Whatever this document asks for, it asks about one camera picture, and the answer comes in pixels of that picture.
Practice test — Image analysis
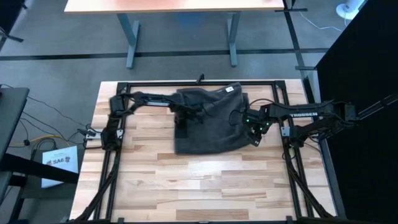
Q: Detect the white paper sign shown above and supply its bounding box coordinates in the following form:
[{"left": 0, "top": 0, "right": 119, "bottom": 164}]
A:
[{"left": 41, "top": 145, "right": 79, "bottom": 189}]

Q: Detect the white power cable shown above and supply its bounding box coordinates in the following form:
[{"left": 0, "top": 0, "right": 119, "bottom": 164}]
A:
[{"left": 298, "top": 11, "right": 345, "bottom": 34}]

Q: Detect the black floor cable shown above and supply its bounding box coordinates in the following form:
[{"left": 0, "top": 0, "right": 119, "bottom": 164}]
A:
[{"left": 0, "top": 83, "right": 90, "bottom": 151}]

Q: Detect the black partition base bar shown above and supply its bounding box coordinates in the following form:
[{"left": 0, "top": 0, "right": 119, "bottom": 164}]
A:
[{"left": 275, "top": 0, "right": 318, "bottom": 82}]

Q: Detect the black side desk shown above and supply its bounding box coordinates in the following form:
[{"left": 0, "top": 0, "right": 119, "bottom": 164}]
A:
[{"left": 0, "top": 86, "right": 31, "bottom": 162}]

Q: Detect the black desk crossbar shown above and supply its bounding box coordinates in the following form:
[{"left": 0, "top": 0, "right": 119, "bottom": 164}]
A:
[{"left": 0, "top": 152, "right": 80, "bottom": 185}]

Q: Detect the grey desk leg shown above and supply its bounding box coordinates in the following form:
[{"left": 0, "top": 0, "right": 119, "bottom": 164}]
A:
[
  {"left": 116, "top": 12, "right": 141, "bottom": 70},
  {"left": 226, "top": 11, "right": 242, "bottom": 68}
]

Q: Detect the black stand leg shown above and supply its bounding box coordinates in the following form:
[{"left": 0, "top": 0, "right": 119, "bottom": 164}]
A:
[{"left": 0, "top": 26, "right": 25, "bottom": 52}]

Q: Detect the yellow floor cable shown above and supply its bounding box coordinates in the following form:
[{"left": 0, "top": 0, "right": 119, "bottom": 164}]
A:
[{"left": 8, "top": 133, "right": 72, "bottom": 148}]

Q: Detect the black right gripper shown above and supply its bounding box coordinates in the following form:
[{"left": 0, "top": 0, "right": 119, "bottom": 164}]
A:
[{"left": 229, "top": 105, "right": 273, "bottom": 148}]

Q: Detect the black aluminium table frame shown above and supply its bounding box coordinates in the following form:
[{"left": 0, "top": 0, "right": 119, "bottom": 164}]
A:
[{"left": 73, "top": 79, "right": 338, "bottom": 224}]

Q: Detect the black partition panel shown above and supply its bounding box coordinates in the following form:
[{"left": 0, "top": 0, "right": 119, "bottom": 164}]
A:
[{"left": 315, "top": 0, "right": 398, "bottom": 224}]

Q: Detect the white floor fan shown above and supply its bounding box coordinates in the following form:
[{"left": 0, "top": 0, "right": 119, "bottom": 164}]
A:
[{"left": 335, "top": 0, "right": 366, "bottom": 21}]

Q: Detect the dark grey terry towel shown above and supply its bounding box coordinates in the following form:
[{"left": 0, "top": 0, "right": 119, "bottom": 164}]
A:
[{"left": 173, "top": 82, "right": 259, "bottom": 156}]

